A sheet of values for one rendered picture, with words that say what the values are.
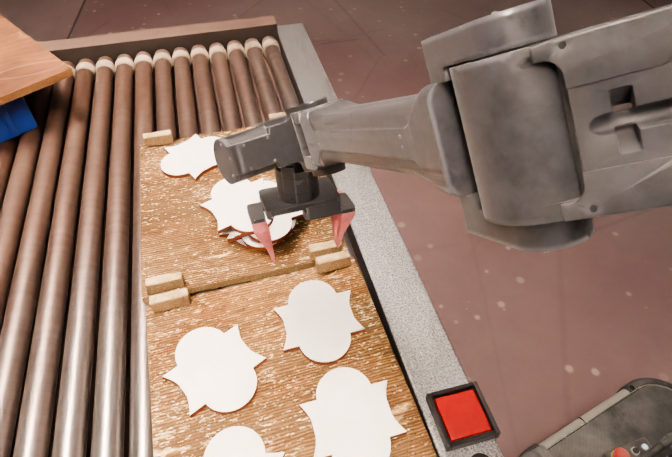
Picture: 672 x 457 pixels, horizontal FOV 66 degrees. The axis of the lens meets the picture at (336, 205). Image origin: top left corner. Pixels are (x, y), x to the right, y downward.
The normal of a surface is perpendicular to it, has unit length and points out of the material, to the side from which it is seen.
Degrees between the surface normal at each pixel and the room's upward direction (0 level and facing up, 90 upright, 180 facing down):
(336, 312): 0
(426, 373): 0
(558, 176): 58
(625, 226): 0
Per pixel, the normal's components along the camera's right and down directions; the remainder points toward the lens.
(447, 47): -0.92, 0.32
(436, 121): 0.26, 0.13
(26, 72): 0.00, -0.70
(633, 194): -0.35, 0.30
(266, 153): 0.47, 0.06
